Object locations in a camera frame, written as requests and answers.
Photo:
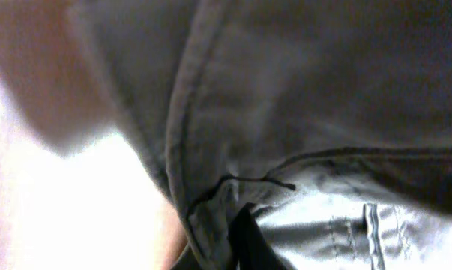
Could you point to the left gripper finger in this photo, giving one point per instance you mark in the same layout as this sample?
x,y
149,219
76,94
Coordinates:
x,y
225,237

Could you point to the grey shorts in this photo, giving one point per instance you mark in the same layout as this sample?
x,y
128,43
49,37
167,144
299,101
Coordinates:
x,y
332,118

